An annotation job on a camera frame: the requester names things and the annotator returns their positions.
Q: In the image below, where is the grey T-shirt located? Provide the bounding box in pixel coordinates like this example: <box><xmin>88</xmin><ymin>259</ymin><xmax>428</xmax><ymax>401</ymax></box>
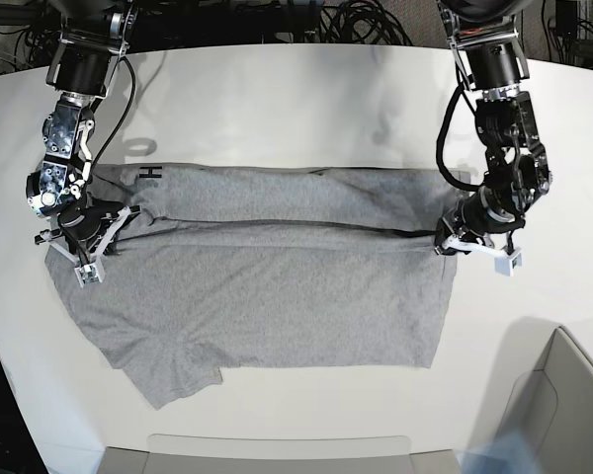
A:
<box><xmin>45</xmin><ymin>165</ymin><xmax>460</xmax><ymax>408</ymax></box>

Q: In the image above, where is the black cable bundle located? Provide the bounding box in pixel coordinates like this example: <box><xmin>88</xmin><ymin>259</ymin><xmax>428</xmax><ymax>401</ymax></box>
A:
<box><xmin>320</xmin><ymin>0</ymin><xmax>416</xmax><ymax>48</ymax></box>

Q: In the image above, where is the beige chair back bottom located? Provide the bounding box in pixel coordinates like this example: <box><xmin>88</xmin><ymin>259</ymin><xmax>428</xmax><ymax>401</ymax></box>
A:
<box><xmin>98</xmin><ymin>434</ymin><xmax>461</xmax><ymax>473</ymax></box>

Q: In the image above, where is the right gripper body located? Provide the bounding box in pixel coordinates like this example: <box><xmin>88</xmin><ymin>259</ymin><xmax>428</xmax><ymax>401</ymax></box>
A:
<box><xmin>34</xmin><ymin>197</ymin><xmax>128</xmax><ymax>262</ymax></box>

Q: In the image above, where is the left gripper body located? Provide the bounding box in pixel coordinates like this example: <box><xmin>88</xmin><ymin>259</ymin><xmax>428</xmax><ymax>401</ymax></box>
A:
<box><xmin>442</xmin><ymin>190</ymin><xmax>524</xmax><ymax>252</ymax></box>

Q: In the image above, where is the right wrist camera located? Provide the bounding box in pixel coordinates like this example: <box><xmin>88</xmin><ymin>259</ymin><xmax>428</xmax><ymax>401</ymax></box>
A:
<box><xmin>74</xmin><ymin>260</ymin><xmax>105</xmax><ymax>287</ymax></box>

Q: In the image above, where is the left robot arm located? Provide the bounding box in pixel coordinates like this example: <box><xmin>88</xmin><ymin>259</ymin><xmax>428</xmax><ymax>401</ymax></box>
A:
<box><xmin>434</xmin><ymin>1</ymin><xmax>552</xmax><ymax>256</ymax></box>

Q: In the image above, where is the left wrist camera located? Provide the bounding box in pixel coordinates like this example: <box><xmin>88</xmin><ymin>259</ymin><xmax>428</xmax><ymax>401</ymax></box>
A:
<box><xmin>494</xmin><ymin>248</ymin><xmax>523</xmax><ymax>277</ymax></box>

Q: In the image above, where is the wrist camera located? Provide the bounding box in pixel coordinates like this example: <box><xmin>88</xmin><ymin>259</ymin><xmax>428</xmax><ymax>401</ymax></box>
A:
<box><xmin>74</xmin><ymin>260</ymin><xmax>105</xmax><ymax>287</ymax></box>
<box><xmin>494</xmin><ymin>248</ymin><xmax>523</xmax><ymax>277</ymax></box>

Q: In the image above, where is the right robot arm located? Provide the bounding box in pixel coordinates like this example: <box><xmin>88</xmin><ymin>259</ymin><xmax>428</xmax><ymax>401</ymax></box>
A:
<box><xmin>26</xmin><ymin>1</ymin><xmax>136</xmax><ymax>266</ymax></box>

